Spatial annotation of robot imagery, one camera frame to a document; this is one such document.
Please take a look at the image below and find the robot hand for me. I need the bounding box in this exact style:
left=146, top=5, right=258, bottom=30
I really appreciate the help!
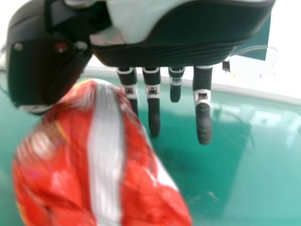
left=5, top=0, right=276, bottom=145

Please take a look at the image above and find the red biscuit packet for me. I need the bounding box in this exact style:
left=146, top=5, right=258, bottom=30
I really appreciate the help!
left=11, top=79, right=193, bottom=226

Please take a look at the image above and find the white table edge duct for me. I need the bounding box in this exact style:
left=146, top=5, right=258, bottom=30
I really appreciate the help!
left=84, top=65, right=301, bottom=106

